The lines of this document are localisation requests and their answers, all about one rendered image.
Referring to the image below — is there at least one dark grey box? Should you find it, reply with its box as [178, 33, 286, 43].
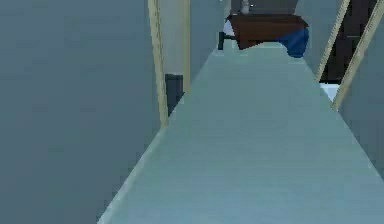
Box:
[164, 73, 185, 117]

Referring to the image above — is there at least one black bar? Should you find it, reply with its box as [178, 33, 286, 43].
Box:
[217, 31, 238, 51]

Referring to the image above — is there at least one dark brown wooden table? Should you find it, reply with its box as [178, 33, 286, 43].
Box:
[226, 13, 309, 51]

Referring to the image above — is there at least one small grey white figurine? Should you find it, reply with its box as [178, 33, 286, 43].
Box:
[240, 0, 252, 15]

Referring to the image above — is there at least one blue cloth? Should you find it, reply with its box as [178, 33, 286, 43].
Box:
[276, 27, 310, 59]

